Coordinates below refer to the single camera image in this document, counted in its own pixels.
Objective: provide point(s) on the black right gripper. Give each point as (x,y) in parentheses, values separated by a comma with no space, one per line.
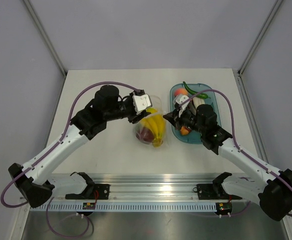
(170,116)

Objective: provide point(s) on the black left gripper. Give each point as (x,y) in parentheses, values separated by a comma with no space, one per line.
(135,118)

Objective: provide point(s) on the yellow banana bunch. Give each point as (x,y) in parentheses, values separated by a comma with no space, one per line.
(156,124)

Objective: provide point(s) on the clear zip top bag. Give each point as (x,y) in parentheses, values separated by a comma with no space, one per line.
(157,104)

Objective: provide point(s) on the red apple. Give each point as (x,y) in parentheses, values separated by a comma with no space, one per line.
(145,135)

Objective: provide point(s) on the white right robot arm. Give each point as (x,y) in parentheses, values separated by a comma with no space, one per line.
(269,187)

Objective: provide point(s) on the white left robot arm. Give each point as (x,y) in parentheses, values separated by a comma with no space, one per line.
(33,178)

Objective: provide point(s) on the orange carrot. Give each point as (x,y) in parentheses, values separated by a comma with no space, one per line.
(184,131)

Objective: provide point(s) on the orange peach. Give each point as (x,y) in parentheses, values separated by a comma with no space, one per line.
(180,91)

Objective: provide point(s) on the yellow green corn cob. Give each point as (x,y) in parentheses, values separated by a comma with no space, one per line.
(198,101)

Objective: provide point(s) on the green chili pepper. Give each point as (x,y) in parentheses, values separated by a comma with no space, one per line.
(193,92)

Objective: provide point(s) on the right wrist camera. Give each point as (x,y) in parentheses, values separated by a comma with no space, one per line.
(180,103)

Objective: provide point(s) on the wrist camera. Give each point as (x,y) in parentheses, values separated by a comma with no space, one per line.
(141,103)
(180,103)

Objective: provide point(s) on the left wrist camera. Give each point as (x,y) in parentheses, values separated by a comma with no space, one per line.
(141,103)

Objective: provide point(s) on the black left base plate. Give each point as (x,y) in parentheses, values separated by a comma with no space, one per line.
(91,192)

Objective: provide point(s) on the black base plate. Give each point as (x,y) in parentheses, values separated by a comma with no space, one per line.
(91,192)
(207,191)

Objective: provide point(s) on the aluminium mounting rail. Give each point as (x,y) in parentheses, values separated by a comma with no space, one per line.
(144,188)

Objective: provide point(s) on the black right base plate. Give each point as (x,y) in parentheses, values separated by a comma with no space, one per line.
(207,191)

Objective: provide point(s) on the white slotted cable duct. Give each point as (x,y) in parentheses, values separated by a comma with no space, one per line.
(180,207)

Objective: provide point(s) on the left aluminium frame post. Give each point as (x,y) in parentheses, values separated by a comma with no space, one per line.
(44,36)

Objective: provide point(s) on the aluminium frame post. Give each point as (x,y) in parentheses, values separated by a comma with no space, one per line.
(44,36)
(260,36)

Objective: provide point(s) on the right aluminium frame post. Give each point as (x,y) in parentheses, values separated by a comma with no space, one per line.
(260,36)

